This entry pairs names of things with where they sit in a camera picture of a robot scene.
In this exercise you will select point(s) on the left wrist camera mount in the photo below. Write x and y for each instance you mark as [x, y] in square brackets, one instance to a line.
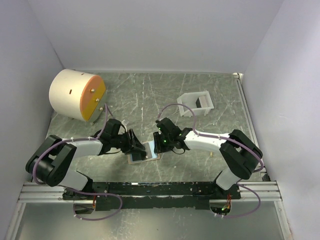
[125, 123]

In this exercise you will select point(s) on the white card tray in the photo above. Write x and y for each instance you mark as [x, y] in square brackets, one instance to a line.
[188, 99]

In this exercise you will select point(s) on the cream cylinder with orange face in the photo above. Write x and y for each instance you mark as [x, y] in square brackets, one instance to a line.
[78, 95]

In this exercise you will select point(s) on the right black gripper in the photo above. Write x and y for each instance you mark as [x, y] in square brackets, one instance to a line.
[158, 147]

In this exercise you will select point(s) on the beige leather card holder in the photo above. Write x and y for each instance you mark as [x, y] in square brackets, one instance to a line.
[150, 154]

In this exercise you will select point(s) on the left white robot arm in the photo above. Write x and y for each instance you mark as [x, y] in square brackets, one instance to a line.
[51, 161]

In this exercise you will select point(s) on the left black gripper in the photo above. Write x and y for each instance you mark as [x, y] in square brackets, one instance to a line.
[133, 144]

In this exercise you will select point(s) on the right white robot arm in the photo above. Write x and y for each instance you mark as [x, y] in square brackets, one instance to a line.
[241, 155]

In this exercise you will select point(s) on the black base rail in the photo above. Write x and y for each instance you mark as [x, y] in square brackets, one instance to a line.
[149, 195]

